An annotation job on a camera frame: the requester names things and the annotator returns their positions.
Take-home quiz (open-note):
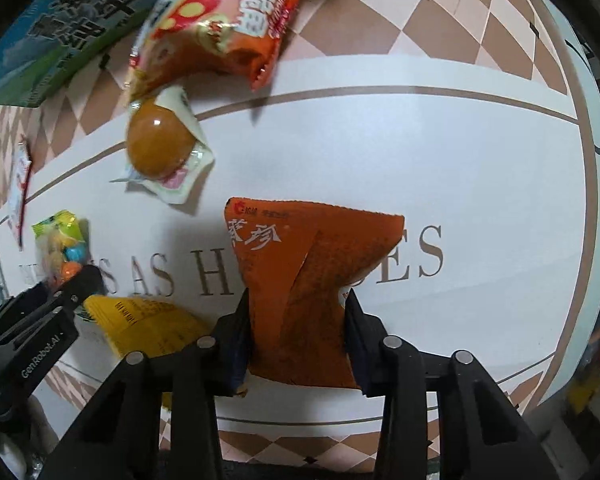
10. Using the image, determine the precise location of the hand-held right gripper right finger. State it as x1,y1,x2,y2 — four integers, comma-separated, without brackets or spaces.
343,290,561,480

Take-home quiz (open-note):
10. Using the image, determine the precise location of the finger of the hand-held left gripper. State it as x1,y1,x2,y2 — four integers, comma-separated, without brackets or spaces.
0,266,105,342

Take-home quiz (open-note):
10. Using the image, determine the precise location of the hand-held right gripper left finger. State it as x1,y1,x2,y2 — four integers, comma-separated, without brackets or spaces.
55,287,254,480

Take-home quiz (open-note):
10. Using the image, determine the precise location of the orange snack packet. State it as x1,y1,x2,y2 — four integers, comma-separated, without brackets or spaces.
223,197,406,392

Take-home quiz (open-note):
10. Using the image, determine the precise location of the printed cardboard box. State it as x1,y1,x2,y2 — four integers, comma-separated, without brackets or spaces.
0,0,377,109

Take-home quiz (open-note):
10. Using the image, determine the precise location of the colourful candy bag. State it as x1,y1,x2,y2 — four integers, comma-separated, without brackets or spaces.
31,209,91,292

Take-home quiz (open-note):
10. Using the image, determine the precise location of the yellow panda snack packet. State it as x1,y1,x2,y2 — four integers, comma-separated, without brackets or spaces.
74,294,214,409

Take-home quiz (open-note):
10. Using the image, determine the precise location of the red white snack packet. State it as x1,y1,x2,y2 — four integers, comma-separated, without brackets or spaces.
4,142,35,249

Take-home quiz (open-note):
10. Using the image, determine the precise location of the braised egg packet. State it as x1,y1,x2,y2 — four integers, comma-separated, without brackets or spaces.
109,85,216,206

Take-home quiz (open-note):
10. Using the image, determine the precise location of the checkered tablecloth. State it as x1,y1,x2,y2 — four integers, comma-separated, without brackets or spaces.
0,0,600,480

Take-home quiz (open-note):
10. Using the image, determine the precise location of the red panda snack packet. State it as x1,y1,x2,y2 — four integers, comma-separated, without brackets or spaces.
126,0,312,107

